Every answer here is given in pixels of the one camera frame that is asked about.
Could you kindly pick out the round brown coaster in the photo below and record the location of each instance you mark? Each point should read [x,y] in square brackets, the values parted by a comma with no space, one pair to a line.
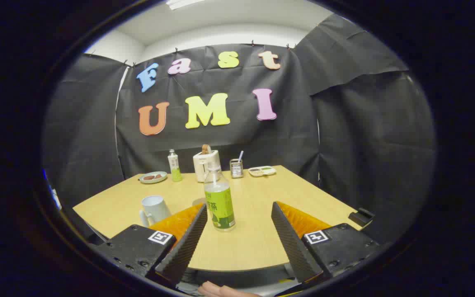
[198,201]

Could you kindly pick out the bread slice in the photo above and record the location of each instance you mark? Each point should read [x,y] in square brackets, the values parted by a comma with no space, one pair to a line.
[206,149]

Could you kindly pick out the black table clamp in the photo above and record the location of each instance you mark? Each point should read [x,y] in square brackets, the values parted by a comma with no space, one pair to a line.
[360,216]

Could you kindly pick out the wooden table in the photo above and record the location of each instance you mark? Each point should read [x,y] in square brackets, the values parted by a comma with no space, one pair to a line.
[254,239]

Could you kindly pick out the black backdrop cloth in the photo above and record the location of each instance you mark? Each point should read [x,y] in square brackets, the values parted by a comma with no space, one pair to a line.
[344,144]

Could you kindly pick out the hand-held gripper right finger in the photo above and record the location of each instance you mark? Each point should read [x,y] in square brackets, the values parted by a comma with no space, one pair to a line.
[291,243]

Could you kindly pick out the striped straw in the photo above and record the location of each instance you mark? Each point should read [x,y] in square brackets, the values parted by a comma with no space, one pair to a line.
[241,156]

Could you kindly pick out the white toaster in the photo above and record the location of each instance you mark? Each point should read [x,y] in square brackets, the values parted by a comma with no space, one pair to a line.
[203,167]

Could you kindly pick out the white cup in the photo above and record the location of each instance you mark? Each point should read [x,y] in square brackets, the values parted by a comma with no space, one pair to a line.
[155,208]

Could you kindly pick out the white divided tray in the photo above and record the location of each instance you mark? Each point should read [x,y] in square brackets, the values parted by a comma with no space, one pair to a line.
[262,171]

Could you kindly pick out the slim white-green drink bottle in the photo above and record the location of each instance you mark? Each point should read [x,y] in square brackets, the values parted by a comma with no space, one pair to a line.
[175,167]

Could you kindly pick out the ceiling light panel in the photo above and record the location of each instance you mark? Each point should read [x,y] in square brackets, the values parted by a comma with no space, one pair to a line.
[182,3]

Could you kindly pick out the clear green-label juice bottle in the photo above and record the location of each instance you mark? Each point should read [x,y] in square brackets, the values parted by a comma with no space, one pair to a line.
[220,206]

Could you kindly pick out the pale green plate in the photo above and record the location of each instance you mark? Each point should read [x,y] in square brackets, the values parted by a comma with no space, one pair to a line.
[153,180]

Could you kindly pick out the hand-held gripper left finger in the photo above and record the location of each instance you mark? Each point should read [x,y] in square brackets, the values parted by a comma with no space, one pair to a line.
[188,243]

